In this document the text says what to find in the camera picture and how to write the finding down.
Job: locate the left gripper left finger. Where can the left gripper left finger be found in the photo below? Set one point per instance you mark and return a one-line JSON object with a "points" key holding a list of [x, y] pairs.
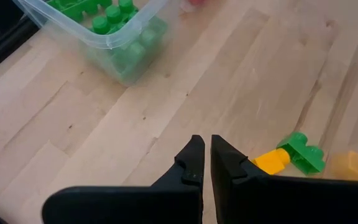
{"points": [[135, 205]]}

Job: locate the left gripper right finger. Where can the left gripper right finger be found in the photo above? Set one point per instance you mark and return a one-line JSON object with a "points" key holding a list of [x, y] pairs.
{"points": [[291, 202]]}

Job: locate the long green building block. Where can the long green building block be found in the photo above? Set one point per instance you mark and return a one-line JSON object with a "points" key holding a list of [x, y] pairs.
{"points": [[73, 9]]}

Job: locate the yellow plastic building block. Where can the yellow plastic building block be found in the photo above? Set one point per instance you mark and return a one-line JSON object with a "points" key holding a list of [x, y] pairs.
{"points": [[270, 161]]}

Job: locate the green plastic building block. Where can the green plastic building block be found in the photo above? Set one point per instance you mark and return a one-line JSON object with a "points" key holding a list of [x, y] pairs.
{"points": [[306, 155]]}

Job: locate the long green four-stud block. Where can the long green four-stud block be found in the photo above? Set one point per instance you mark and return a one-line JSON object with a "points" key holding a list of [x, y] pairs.
{"points": [[135, 53], [113, 14]]}

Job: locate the clear plastic bin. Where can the clear plastic bin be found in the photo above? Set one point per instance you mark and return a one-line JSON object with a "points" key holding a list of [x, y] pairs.
{"points": [[182, 8], [73, 34]]}

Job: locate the yellow square four-stud block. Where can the yellow square four-stud block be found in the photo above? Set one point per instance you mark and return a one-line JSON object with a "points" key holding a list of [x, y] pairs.
{"points": [[356, 165]]}

